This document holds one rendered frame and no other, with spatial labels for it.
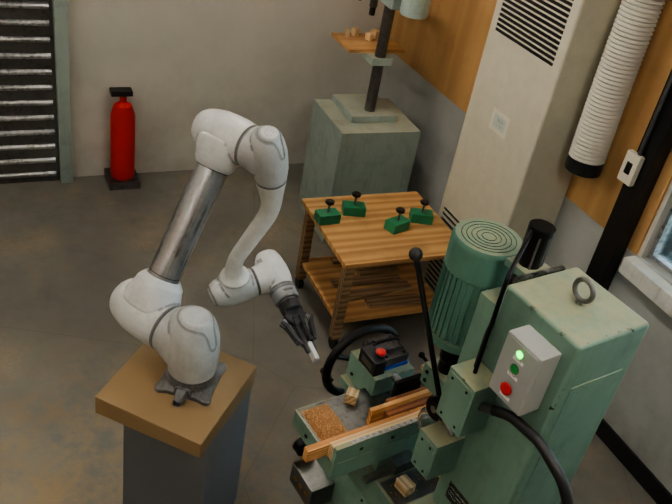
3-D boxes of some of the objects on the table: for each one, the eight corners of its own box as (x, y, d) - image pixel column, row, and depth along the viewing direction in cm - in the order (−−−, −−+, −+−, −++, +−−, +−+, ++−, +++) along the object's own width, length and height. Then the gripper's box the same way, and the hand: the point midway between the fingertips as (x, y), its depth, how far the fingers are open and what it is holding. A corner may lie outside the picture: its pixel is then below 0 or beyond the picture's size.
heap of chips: (326, 403, 214) (328, 396, 212) (350, 435, 206) (352, 427, 204) (300, 411, 210) (301, 404, 208) (323, 444, 201) (324, 437, 200)
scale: (495, 389, 222) (495, 388, 222) (498, 392, 221) (498, 391, 221) (350, 440, 196) (350, 440, 196) (353, 444, 196) (353, 444, 196)
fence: (502, 397, 227) (507, 384, 224) (506, 401, 226) (511, 388, 223) (330, 461, 197) (333, 446, 194) (333, 465, 196) (337, 451, 193)
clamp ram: (401, 381, 225) (408, 359, 220) (416, 398, 220) (423, 376, 215) (376, 389, 221) (382, 366, 216) (391, 407, 216) (397, 384, 211)
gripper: (274, 300, 260) (302, 360, 249) (307, 292, 266) (336, 350, 256) (268, 311, 265) (296, 371, 255) (301, 304, 272) (329, 361, 261)
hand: (312, 352), depth 257 cm, fingers closed
